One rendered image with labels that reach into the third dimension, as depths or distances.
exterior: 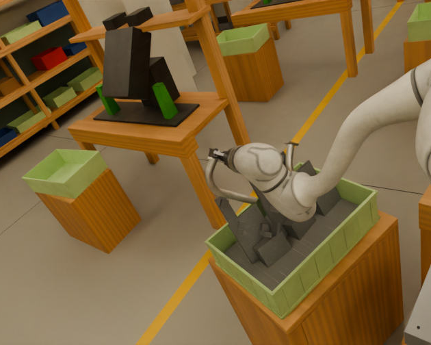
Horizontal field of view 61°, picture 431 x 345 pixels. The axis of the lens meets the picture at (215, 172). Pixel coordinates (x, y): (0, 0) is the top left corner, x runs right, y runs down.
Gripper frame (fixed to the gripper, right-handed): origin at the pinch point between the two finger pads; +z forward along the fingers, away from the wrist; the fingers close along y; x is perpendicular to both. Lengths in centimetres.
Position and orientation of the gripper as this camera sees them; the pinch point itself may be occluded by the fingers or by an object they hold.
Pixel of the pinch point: (217, 157)
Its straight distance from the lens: 135.6
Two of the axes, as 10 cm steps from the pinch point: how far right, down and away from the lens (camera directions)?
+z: -3.5, -0.8, 9.4
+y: -8.8, -3.3, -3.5
